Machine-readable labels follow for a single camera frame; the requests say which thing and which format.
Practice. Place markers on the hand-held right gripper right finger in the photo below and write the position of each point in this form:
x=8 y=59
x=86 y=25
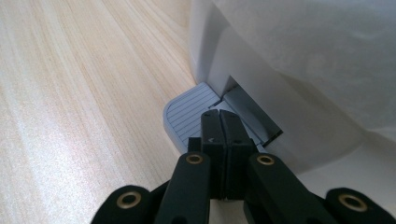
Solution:
x=238 y=155

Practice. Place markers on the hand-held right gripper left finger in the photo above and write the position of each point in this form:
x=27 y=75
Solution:
x=213 y=149

